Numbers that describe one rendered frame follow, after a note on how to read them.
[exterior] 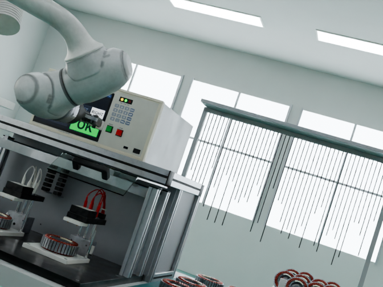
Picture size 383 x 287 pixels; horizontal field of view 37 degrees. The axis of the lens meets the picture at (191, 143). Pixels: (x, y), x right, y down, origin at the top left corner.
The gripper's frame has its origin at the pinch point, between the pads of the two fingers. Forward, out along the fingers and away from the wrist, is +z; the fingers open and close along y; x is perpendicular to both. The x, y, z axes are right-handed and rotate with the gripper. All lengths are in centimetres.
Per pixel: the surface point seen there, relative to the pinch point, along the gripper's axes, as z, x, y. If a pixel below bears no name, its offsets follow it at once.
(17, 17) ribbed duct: 76, 44, -100
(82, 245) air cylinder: 8.3, -37.4, 5.5
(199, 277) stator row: 54, -40, 34
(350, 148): 354, 72, 60
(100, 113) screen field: 9.2, 4.1, -4.6
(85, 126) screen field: 9.2, -1.6, -8.3
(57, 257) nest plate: -11.1, -40.1, 8.2
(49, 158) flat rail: 5.8, -15.3, -14.8
